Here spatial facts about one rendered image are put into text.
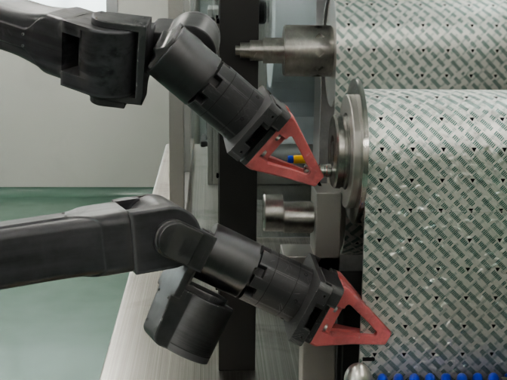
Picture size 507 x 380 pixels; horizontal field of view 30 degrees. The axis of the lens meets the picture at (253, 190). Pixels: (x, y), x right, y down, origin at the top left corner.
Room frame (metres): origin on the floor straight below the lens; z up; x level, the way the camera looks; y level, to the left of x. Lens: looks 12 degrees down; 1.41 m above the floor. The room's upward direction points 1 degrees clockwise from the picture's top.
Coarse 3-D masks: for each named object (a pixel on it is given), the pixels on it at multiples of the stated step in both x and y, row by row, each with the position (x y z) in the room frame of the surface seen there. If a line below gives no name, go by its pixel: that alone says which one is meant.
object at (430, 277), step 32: (384, 224) 0.88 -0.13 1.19; (416, 224) 0.88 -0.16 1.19; (448, 224) 0.89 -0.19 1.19; (480, 224) 0.89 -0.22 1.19; (384, 256) 0.88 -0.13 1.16; (416, 256) 0.88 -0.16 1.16; (448, 256) 0.89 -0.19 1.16; (480, 256) 0.89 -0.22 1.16; (384, 288) 0.88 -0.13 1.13; (416, 288) 0.88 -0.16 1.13; (448, 288) 0.89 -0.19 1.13; (480, 288) 0.89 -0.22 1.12; (384, 320) 0.88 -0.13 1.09; (416, 320) 0.89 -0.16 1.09; (448, 320) 0.89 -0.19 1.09; (480, 320) 0.89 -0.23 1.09; (384, 352) 0.88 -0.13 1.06; (416, 352) 0.89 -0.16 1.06; (448, 352) 0.89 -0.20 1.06; (480, 352) 0.89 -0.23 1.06
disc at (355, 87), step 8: (352, 80) 0.96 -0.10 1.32; (352, 88) 0.95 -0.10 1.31; (360, 88) 0.91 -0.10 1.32; (360, 96) 0.91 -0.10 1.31; (360, 104) 0.90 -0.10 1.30; (360, 112) 0.90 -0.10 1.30; (360, 120) 0.90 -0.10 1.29; (368, 136) 0.88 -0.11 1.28; (368, 144) 0.88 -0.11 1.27; (368, 152) 0.87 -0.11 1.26; (368, 160) 0.87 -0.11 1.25; (360, 176) 0.89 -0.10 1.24; (360, 184) 0.89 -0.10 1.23; (360, 192) 0.88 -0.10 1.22; (360, 200) 0.88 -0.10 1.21; (352, 208) 0.93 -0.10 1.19; (360, 208) 0.89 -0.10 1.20; (352, 216) 0.93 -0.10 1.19; (360, 216) 0.90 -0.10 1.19; (352, 224) 0.93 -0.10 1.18
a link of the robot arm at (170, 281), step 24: (168, 240) 0.81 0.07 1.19; (192, 240) 0.82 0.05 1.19; (216, 240) 0.83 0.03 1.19; (192, 264) 0.82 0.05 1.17; (168, 288) 0.85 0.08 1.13; (168, 312) 0.84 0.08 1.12; (192, 312) 0.84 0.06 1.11; (216, 312) 0.84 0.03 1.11; (168, 336) 0.84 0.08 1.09; (192, 336) 0.83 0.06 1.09; (216, 336) 0.85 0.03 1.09; (192, 360) 0.83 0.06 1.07
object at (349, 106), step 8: (352, 96) 0.94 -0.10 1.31; (344, 104) 0.96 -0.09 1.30; (352, 104) 0.92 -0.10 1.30; (344, 112) 0.96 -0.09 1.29; (352, 112) 0.91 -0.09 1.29; (352, 120) 0.90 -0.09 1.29; (352, 128) 0.90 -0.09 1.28; (360, 128) 0.90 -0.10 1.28; (352, 136) 0.90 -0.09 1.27; (360, 136) 0.89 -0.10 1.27; (352, 144) 0.90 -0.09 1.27; (360, 144) 0.89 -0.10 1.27; (352, 152) 0.89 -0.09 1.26; (360, 152) 0.89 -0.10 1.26; (352, 160) 0.89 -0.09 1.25; (360, 160) 0.89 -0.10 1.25; (352, 168) 0.89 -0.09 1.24; (360, 168) 0.89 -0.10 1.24; (352, 176) 0.89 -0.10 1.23; (352, 184) 0.89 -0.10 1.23; (344, 192) 0.94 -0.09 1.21; (352, 192) 0.90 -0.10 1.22; (344, 200) 0.94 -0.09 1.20; (352, 200) 0.91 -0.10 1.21
